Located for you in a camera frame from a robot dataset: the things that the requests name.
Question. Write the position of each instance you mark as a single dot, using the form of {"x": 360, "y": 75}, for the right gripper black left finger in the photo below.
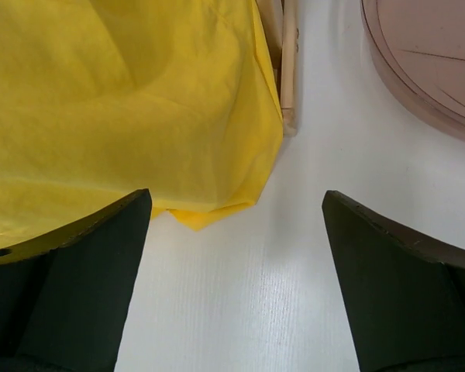
{"x": 64, "y": 295}

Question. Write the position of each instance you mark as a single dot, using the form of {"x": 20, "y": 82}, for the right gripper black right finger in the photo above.
{"x": 403, "y": 291}

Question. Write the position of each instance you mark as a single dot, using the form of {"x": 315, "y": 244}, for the yellow shorts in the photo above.
{"x": 101, "y": 98}

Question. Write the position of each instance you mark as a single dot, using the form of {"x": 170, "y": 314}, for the translucent pink plastic basket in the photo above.
{"x": 418, "y": 50}

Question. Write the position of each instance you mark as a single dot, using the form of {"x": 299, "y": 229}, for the wooden clothes rack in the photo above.
{"x": 280, "y": 25}

